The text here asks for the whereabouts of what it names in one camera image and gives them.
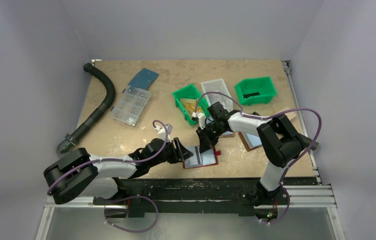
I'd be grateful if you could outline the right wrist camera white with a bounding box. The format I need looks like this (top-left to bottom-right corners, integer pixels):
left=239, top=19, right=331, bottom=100
left=191, top=112, right=207, bottom=129

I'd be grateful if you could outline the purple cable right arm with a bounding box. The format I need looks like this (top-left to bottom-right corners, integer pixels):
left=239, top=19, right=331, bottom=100
left=194, top=91, right=323, bottom=226

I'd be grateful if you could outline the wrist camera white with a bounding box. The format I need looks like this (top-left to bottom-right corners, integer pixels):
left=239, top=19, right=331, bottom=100
left=155, top=124, right=173, bottom=143
left=191, top=112, right=207, bottom=129

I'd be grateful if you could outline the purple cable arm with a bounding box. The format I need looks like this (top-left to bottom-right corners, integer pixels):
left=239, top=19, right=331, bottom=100
left=194, top=91, right=323, bottom=226
left=46, top=119, right=170, bottom=234

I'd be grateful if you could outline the black corrugated hose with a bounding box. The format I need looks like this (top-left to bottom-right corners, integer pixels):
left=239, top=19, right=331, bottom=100
left=298, top=133, right=320, bottom=151
left=57, top=62, right=117, bottom=155

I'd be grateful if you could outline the black corrugated hose right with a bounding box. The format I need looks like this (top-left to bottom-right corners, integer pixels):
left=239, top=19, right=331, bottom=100
left=298, top=133, right=320, bottom=151

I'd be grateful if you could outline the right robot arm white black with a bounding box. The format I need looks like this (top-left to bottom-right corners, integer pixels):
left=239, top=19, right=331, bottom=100
left=192, top=102, right=315, bottom=204

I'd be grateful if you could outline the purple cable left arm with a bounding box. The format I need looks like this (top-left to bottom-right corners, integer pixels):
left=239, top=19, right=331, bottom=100
left=46, top=119, right=170, bottom=234

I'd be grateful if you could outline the white plastic bin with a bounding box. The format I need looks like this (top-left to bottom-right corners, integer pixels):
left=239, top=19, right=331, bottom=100
left=200, top=78, right=235, bottom=114

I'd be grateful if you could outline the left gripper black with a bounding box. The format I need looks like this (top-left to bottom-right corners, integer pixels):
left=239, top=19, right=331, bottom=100
left=149, top=137, right=193, bottom=168

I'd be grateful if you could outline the clear compartment screw box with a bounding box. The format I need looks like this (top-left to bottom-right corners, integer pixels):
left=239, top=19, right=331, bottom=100
left=111, top=85, right=152, bottom=127

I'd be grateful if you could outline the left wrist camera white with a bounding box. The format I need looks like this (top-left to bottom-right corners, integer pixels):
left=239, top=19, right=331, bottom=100
left=155, top=124, right=173, bottom=143

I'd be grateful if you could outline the red leather card holder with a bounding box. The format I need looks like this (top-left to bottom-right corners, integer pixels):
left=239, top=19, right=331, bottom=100
left=182, top=146, right=221, bottom=169

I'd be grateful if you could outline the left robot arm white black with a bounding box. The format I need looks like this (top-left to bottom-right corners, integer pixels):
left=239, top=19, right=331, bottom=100
left=43, top=137, right=194, bottom=205

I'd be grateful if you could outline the black corrugated hose left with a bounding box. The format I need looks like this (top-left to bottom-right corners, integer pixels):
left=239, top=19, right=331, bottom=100
left=57, top=62, right=117, bottom=155

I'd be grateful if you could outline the green bin with yellow items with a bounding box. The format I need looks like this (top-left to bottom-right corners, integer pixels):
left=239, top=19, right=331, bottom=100
left=172, top=84, right=201, bottom=126

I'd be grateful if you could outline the brown open card holder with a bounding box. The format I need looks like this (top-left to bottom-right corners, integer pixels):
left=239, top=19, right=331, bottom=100
left=238, top=132, right=262, bottom=152

